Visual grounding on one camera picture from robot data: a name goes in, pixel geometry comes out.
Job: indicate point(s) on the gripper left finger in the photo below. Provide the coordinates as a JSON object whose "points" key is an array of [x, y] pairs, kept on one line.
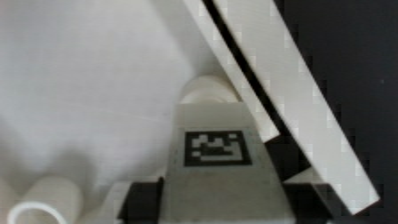
{"points": [[140, 205]]}

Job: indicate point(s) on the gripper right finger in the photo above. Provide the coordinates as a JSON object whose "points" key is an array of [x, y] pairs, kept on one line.
{"points": [[314, 202]]}

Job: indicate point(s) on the white table leg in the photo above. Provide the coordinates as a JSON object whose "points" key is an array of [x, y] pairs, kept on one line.
{"points": [[222, 188]]}

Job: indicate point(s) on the white square tabletop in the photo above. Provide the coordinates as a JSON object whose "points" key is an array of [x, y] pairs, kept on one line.
{"points": [[98, 56]]}

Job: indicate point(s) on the white U-shaped obstacle fence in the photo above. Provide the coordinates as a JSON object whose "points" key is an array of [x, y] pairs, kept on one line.
{"points": [[268, 50]]}

